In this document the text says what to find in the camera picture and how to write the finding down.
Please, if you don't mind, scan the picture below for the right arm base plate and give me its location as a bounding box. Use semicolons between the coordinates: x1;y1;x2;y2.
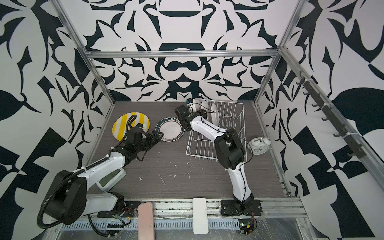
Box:
220;199;263;217

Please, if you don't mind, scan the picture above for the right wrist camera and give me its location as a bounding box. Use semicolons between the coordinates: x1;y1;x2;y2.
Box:
186;99;195;108

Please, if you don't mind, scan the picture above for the small circuit board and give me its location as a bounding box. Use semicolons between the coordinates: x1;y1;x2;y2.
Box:
239;218;258;235

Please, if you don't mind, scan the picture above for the green rimmed white plate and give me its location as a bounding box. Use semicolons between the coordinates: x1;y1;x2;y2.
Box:
156;117;185;142

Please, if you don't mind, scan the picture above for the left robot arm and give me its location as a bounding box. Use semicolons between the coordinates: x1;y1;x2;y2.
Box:
37;127;164;229

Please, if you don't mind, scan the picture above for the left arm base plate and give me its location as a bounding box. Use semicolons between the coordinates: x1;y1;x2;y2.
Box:
97;201;142;218

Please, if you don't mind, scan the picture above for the white flat block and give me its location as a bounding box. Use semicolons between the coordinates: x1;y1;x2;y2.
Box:
193;198;209;235

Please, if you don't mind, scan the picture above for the yellow white striped plate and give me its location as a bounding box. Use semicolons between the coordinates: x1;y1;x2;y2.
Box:
111;111;151;142

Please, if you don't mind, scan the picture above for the pink flat bar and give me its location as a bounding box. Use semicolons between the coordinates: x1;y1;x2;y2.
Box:
138;202;155;240

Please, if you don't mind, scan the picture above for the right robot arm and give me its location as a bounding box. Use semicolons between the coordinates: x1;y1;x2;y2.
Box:
175;105;254;208

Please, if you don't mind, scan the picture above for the white wire dish rack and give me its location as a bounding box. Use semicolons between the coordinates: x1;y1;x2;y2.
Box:
186;100;247;161

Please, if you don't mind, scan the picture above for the black hook rail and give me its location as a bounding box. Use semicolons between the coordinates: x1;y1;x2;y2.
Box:
296;71;367;159

